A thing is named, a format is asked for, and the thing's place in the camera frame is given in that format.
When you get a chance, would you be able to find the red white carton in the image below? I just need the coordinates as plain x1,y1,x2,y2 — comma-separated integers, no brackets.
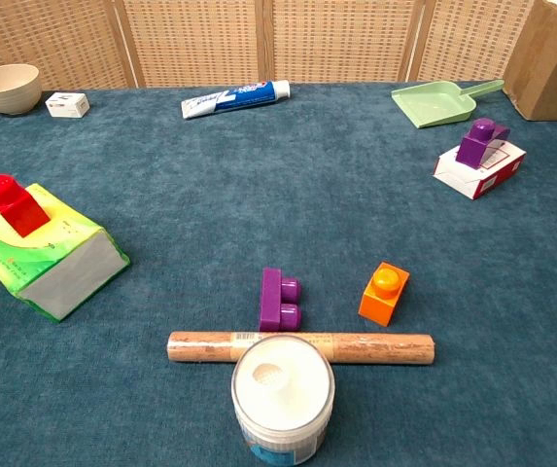
433,138,528,201

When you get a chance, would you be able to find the small white printed box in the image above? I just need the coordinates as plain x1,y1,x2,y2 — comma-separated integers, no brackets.
45,91,90,120

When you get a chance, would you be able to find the purple brick moved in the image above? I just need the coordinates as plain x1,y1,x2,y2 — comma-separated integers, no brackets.
455,118,511,171

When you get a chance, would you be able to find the beige ribbed bowl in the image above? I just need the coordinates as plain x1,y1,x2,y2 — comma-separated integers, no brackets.
0,63,44,116

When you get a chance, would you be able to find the wicker folding screen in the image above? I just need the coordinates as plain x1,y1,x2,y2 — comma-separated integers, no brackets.
0,0,537,90

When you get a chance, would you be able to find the blue white toothpaste tube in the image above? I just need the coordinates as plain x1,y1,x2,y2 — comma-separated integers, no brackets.
181,79,292,121

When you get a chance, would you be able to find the brown cardboard box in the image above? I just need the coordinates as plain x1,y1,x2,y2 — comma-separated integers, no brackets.
503,0,557,122

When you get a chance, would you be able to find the purple brick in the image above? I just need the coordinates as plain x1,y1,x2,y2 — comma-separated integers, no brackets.
258,267,303,334

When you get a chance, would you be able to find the red block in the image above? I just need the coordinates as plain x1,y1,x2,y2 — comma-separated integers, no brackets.
0,173,52,239

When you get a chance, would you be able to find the orange toy block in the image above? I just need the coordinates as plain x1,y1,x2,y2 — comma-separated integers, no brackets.
358,262,411,328

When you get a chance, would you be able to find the cork pattern paper roll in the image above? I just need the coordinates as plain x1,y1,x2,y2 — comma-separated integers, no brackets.
166,331,437,367

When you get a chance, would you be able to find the light green plastic dustpan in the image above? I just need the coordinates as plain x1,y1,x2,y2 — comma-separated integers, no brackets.
390,79,505,130

